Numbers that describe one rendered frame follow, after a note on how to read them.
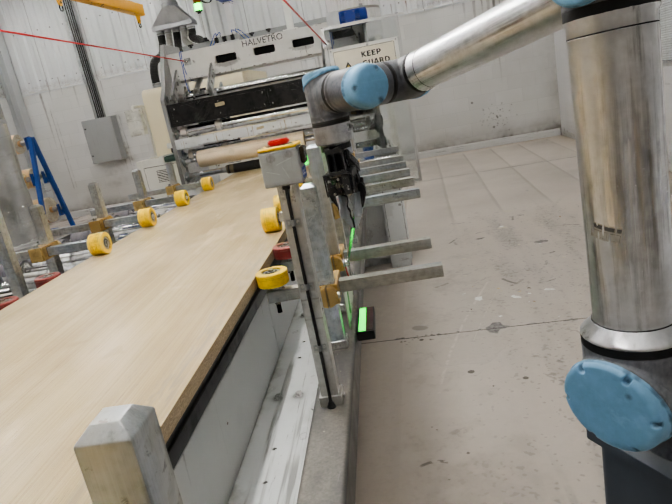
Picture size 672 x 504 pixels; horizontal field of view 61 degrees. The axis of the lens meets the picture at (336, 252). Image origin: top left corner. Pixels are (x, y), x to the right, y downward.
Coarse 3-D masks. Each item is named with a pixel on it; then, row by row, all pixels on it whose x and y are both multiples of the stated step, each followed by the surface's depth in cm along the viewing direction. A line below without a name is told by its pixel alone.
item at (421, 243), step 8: (400, 240) 163; (408, 240) 161; (416, 240) 160; (424, 240) 160; (352, 248) 164; (360, 248) 163; (368, 248) 161; (376, 248) 161; (384, 248) 161; (392, 248) 161; (400, 248) 161; (408, 248) 161; (416, 248) 160; (424, 248) 160; (344, 256) 162; (352, 256) 162; (360, 256) 162; (368, 256) 162; (376, 256) 162; (288, 264) 164; (288, 272) 166
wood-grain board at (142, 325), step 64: (256, 192) 291; (128, 256) 193; (192, 256) 175; (256, 256) 160; (0, 320) 145; (64, 320) 134; (128, 320) 125; (192, 320) 117; (0, 384) 103; (64, 384) 97; (128, 384) 92; (192, 384) 90; (0, 448) 80; (64, 448) 76
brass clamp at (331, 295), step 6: (336, 270) 144; (336, 276) 139; (318, 282) 137; (336, 282) 134; (324, 288) 132; (330, 288) 132; (336, 288) 133; (324, 294) 132; (330, 294) 132; (336, 294) 132; (324, 300) 132; (330, 300) 132; (336, 300) 132; (324, 306) 133; (330, 306) 132
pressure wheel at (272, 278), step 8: (264, 272) 141; (272, 272) 139; (280, 272) 137; (256, 280) 139; (264, 280) 137; (272, 280) 136; (280, 280) 137; (288, 280) 140; (264, 288) 137; (272, 288) 137; (280, 304) 142; (280, 312) 142
